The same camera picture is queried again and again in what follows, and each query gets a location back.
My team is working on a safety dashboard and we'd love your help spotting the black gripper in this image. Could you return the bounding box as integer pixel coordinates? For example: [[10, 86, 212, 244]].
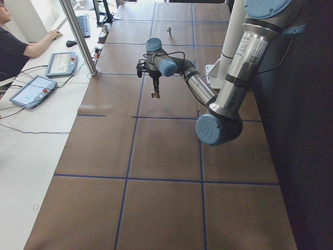
[[149, 71, 162, 93]]

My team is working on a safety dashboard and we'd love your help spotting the chrome brass angle valve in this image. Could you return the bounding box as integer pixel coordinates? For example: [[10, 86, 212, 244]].
[[151, 91, 161, 99]]

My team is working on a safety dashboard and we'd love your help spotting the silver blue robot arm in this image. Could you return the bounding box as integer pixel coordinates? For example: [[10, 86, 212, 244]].
[[136, 1, 306, 146]]

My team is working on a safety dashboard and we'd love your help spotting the person's hand on mouse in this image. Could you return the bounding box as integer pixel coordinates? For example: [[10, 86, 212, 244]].
[[46, 30, 63, 41]]

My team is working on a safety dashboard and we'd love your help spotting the white mounting pole with base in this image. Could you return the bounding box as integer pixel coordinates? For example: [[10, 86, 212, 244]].
[[206, 0, 246, 89]]

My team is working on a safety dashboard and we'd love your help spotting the black monitor stand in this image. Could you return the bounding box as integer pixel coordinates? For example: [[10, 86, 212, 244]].
[[93, 0, 114, 27]]

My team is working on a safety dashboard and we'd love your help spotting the far blue teach pendant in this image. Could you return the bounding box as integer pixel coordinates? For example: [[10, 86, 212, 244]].
[[45, 52, 77, 78]]

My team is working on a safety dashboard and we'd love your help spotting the blue teach pendant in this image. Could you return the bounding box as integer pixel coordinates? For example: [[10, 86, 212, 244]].
[[9, 75, 57, 109], [45, 52, 77, 78]]

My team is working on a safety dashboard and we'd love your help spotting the black computer mouse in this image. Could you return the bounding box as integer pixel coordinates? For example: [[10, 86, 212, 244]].
[[66, 40, 77, 48]]

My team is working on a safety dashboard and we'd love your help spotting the black keyboard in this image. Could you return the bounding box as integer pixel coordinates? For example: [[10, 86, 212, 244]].
[[76, 14, 91, 38]]

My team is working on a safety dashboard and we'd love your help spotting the near blue teach pendant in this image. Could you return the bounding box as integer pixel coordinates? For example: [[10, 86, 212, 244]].
[[9, 75, 57, 109]]

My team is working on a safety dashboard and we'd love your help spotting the seated person in black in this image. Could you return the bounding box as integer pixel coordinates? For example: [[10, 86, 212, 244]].
[[0, 1, 54, 81]]

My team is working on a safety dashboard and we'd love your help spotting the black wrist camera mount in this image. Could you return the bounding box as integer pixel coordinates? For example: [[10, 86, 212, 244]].
[[136, 59, 149, 78]]

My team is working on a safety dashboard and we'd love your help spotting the aluminium frame post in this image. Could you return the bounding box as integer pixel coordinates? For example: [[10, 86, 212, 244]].
[[59, 0, 98, 77]]

